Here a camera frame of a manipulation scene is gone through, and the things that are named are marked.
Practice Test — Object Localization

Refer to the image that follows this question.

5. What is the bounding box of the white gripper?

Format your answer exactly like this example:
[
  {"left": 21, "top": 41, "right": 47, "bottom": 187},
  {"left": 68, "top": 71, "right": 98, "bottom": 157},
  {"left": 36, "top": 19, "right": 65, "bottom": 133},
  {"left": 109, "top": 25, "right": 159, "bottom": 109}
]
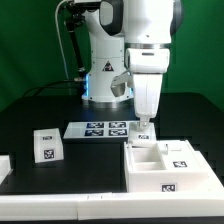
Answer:
[{"left": 125, "top": 48, "right": 169, "bottom": 129}]

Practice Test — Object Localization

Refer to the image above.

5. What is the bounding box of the white cabinet door panel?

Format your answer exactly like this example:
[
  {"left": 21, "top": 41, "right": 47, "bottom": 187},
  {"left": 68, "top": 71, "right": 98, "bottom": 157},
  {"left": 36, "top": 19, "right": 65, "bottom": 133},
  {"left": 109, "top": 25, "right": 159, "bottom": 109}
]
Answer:
[
  {"left": 158, "top": 140, "right": 202, "bottom": 172},
  {"left": 128, "top": 122, "right": 156, "bottom": 147}
]

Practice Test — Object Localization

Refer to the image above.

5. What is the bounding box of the white cabinet body box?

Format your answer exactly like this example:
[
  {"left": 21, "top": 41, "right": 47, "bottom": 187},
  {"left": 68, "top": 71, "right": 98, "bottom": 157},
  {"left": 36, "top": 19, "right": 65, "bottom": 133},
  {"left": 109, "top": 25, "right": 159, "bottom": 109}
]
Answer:
[{"left": 124, "top": 141, "right": 216, "bottom": 192}]

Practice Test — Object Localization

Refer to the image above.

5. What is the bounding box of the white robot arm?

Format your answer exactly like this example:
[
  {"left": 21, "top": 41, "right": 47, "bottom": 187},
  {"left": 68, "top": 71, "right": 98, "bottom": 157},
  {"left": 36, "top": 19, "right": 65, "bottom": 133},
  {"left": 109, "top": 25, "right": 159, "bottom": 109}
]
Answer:
[{"left": 79, "top": 0, "right": 183, "bottom": 129}]

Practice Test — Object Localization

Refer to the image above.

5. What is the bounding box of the white cabinet top block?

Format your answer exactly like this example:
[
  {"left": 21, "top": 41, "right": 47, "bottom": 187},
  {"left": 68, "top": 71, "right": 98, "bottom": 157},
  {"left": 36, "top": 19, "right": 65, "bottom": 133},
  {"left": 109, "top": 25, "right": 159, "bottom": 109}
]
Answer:
[{"left": 33, "top": 128, "right": 64, "bottom": 163}]

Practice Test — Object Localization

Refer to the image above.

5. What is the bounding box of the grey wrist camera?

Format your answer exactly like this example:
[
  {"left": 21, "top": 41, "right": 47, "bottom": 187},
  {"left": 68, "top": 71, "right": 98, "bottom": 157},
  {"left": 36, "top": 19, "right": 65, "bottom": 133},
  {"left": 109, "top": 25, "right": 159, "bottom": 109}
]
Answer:
[{"left": 110, "top": 71, "right": 133, "bottom": 97}]

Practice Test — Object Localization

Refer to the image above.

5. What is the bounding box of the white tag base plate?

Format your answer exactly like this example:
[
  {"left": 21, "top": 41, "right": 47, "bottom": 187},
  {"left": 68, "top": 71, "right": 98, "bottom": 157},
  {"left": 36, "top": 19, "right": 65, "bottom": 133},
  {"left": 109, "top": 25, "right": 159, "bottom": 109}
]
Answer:
[{"left": 63, "top": 121, "right": 130, "bottom": 140}]

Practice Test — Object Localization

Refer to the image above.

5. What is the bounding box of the black cable bundle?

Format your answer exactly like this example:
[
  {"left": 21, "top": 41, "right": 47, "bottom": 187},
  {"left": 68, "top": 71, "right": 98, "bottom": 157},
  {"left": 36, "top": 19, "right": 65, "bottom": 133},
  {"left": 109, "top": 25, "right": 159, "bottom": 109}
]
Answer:
[{"left": 21, "top": 79, "right": 88, "bottom": 98}]

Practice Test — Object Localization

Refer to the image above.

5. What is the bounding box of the white obstacle fence frame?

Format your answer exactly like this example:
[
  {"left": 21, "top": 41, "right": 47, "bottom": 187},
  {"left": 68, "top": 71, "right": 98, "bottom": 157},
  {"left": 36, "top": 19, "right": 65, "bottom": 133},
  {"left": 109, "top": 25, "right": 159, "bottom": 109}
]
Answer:
[{"left": 0, "top": 150, "right": 224, "bottom": 222}]

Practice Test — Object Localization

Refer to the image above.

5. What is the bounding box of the black camera stand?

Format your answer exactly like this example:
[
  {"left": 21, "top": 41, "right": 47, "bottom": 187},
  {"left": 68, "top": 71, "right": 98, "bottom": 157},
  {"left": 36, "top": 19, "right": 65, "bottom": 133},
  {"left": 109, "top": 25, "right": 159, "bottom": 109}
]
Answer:
[{"left": 65, "top": 0, "right": 100, "bottom": 82}]

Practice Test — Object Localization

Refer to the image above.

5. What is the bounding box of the white cable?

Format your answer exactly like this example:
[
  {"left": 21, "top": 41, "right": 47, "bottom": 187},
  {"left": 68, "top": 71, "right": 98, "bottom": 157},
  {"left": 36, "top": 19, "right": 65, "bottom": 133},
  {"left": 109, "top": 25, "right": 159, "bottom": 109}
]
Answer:
[{"left": 54, "top": 0, "right": 71, "bottom": 80}]

